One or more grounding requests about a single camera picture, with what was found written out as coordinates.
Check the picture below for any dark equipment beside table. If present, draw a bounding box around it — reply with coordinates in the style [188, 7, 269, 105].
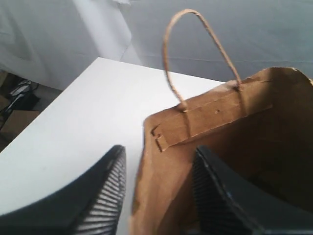
[0, 71, 40, 150]

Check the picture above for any brown paper bag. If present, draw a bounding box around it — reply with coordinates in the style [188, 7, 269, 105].
[129, 9, 313, 235]

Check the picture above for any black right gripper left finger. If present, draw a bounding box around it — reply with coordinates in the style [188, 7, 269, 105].
[0, 145, 126, 235]

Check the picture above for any white backdrop curtain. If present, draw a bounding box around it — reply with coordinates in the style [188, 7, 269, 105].
[0, 0, 313, 90]

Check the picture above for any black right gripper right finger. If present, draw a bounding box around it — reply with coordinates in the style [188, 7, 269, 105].
[192, 145, 313, 235]

